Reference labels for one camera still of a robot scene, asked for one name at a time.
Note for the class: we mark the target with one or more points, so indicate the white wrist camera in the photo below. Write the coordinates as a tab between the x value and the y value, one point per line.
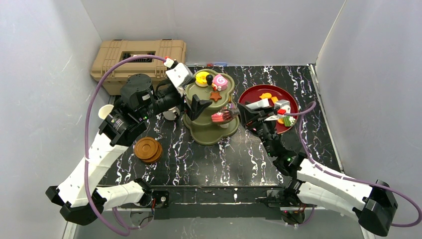
179	74
282	107

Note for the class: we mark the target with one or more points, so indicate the brown wooden coaster stack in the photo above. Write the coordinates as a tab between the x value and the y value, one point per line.
148	150

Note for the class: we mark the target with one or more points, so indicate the green three-tier dessert stand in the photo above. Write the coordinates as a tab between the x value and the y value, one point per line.
203	130

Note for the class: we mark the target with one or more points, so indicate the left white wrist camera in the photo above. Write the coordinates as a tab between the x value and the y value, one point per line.
179	74

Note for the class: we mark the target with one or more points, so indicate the dark red round tray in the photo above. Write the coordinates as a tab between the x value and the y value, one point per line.
253	94

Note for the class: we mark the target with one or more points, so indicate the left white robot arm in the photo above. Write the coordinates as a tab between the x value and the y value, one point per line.
80	197

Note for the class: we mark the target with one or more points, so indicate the tan plastic toolbox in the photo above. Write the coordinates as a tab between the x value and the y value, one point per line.
113	51

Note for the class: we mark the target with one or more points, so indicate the yellow frosted donut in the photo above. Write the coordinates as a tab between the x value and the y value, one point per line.
201	78

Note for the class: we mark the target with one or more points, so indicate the pink swirl roll cake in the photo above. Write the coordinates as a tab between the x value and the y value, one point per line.
219	83

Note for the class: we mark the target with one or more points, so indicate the white handled metal tongs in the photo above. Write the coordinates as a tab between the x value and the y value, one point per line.
231	110

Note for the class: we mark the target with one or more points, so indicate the star shaped cookie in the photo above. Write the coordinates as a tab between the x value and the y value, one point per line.
215	96

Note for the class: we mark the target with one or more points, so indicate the red layered cake slice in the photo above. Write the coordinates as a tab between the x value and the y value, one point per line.
221	118

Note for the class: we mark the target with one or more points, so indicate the blue mug cream interior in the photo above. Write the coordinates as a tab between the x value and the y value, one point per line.
104	111

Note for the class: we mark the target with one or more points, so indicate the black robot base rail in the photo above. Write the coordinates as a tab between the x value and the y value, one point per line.
269	202

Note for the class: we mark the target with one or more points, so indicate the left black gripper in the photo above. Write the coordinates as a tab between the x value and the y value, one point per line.
187	102

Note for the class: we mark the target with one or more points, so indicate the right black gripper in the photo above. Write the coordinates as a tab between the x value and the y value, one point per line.
250	117

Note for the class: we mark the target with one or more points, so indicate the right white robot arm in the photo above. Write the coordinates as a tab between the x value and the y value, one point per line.
372	205

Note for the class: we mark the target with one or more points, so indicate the yellow fish shaped cookie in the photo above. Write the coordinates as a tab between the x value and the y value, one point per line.
265	96

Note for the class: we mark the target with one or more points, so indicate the red blue pen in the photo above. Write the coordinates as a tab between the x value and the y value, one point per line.
217	64

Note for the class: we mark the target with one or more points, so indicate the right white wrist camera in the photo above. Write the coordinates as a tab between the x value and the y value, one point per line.
282	107

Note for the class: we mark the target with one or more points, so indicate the green layered cake slice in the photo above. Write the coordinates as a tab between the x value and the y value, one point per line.
288	121

